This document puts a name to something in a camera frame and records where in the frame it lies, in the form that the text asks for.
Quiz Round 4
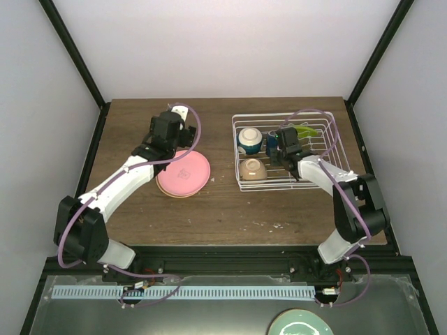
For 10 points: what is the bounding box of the white wire dish rack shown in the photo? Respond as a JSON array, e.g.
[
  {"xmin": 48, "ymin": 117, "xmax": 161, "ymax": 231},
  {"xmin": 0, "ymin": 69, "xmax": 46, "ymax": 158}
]
[{"xmin": 231, "ymin": 109, "xmax": 354, "ymax": 193}]

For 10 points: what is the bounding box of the dark blue mug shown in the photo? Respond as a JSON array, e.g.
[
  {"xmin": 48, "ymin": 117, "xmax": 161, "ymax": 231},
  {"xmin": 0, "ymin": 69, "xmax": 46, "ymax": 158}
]
[{"xmin": 265, "ymin": 131, "xmax": 278, "ymax": 158}]

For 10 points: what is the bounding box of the green plate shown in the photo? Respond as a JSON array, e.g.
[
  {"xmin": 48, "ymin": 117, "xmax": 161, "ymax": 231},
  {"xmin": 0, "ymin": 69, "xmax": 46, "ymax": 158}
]
[{"xmin": 294, "ymin": 125, "xmax": 318, "ymax": 139}]

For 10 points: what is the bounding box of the pink plate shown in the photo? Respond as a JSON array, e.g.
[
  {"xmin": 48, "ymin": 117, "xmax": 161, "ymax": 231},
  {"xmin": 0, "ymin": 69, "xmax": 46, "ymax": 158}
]
[{"xmin": 157, "ymin": 151, "xmax": 210, "ymax": 195}]

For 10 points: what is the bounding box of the beige floral bowl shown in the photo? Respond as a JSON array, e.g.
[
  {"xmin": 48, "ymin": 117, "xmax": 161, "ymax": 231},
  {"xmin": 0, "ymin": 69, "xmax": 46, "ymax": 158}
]
[{"xmin": 239, "ymin": 158, "xmax": 268, "ymax": 181}]

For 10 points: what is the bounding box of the teal white bowl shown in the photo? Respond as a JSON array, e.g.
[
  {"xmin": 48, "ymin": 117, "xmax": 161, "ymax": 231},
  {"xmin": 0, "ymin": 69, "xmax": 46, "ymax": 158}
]
[{"xmin": 237, "ymin": 127, "xmax": 263, "ymax": 155}]

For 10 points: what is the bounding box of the tan bottom plate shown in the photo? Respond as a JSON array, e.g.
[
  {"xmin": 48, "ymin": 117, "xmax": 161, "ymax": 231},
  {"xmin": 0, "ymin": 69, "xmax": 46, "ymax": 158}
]
[{"xmin": 155, "ymin": 177, "xmax": 197, "ymax": 199}]

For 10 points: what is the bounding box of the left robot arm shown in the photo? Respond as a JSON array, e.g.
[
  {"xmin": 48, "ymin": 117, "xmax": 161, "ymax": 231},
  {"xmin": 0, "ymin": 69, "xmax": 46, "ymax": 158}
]
[{"xmin": 54, "ymin": 103, "xmax": 202, "ymax": 282}]

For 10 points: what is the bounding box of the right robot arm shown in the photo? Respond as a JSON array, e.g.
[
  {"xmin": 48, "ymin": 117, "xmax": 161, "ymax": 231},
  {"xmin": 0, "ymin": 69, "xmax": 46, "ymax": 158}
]
[{"xmin": 275, "ymin": 126, "xmax": 390, "ymax": 281}]

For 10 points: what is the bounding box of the teal plate on wood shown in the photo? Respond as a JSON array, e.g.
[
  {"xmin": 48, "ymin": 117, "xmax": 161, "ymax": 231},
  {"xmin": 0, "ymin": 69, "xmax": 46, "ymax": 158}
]
[{"xmin": 267, "ymin": 308, "xmax": 334, "ymax": 335}]

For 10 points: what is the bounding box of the light blue slotted strip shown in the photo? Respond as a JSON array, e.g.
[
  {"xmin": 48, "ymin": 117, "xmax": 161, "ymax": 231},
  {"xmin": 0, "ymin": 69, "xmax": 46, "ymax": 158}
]
[{"xmin": 50, "ymin": 285, "xmax": 316, "ymax": 301}]

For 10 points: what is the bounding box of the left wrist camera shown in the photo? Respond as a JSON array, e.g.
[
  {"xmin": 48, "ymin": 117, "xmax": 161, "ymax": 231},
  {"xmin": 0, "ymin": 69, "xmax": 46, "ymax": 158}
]
[{"xmin": 168, "ymin": 105, "xmax": 189, "ymax": 130}]

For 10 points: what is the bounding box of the black right frame post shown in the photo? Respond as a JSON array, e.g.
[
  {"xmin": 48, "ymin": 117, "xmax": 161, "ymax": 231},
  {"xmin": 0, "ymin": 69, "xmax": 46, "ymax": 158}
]
[{"xmin": 348, "ymin": 0, "xmax": 415, "ymax": 105}]

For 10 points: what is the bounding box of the black frame post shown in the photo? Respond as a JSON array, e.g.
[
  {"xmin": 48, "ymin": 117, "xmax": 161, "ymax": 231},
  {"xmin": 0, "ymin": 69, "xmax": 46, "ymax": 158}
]
[
  {"xmin": 38, "ymin": 0, "xmax": 107, "ymax": 107},
  {"xmin": 348, "ymin": 0, "xmax": 415, "ymax": 105}
]

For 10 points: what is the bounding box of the black left frame post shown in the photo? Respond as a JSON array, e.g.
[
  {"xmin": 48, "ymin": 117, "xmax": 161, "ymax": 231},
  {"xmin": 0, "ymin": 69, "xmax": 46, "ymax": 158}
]
[{"xmin": 38, "ymin": 0, "xmax": 107, "ymax": 107}]

